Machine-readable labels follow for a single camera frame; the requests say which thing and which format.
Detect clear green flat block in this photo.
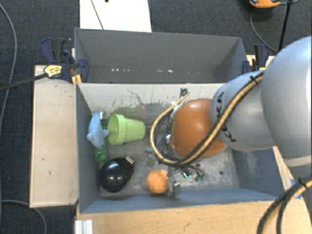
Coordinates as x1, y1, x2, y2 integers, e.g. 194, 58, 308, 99
94, 117, 109, 163

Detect pale blue toy dolphin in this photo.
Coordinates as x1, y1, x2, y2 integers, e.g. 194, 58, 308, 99
86, 111, 110, 149

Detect light green plastic cup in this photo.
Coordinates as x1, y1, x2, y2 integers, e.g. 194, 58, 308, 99
107, 113, 146, 146

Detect pale wood flat board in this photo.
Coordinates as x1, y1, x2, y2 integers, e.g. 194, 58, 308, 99
29, 64, 80, 208

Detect grey metal bin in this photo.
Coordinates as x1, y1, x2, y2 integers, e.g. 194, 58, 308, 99
74, 27, 287, 215

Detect black light bulb shape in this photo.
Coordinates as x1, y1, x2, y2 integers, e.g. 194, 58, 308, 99
98, 156, 135, 193

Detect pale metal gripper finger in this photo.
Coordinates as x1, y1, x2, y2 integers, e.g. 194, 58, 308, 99
167, 175, 176, 192
171, 181, 182, 198

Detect orange ball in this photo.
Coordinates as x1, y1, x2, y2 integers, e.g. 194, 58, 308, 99
146, 169, 169, 195

